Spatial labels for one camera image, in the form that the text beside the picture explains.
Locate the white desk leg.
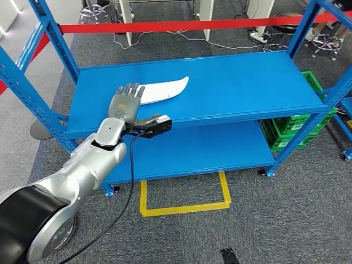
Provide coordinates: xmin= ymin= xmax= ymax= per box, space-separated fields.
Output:
xmin=245 ymin=0 xmax=276 ymax=37
xmin=119 ymin=0 xmax=133 ymax=46
xmin=199 ymin=0 xmax=215 ymax=41

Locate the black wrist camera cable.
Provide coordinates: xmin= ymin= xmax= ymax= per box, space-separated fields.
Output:
xmin=57 ymin=131 xmax=146 ymax=264

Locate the small blue metal rack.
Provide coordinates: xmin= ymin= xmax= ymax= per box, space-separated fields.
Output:
xmin=334 ymin=96 xmax=352 ymax=162

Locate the white power strip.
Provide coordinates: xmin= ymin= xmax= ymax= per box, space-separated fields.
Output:
xmin=249 ymin=31 xmax=268 ymax=45

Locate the white curved plastic part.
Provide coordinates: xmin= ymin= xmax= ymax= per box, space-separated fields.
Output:
xmin=139 ymin=75 xmax=190 ymax=106

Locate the long red barrier belt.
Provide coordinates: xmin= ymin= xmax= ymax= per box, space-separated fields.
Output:
xmin=58 ymin=10 xmax=352 ymax=35

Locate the short red barrier belt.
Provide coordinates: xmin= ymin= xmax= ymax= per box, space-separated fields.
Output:
xmin=0 ymin=32 xmax=51 ymax=96

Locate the blue metal shelf rack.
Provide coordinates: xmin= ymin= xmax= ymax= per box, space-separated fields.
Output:
xmin=0 ymin=0 xmax=352 ymax=197

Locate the yellow floor tape square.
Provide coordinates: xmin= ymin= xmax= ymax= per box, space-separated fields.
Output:
xmin=140 ymin=171 xmax=232 ymax=218

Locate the chrome chair base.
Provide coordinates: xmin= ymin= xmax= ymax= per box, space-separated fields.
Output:
xmin=80 ymin=3 xmax=107 ymax=24
xmin=310 ymin=31 xmax=343 ymax=62

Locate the green plastic crate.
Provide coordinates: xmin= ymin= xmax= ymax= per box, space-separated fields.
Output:
xmin=259 ymin=120 xmax=318 ymax=153
xmin=275 ymin=71 xmax=338 ymax=141

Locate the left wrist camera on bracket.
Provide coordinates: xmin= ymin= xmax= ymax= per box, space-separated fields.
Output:
xmin=128 ymin=114 xmax=173 ymax=140

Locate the black robot right foot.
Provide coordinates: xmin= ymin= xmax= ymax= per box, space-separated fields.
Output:
xmin=221 ymin=247 xmax=240 ymax=264

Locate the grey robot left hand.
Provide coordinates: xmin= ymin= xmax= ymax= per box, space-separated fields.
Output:
xmin=107 ymin=82 xmax=162 ymax=128

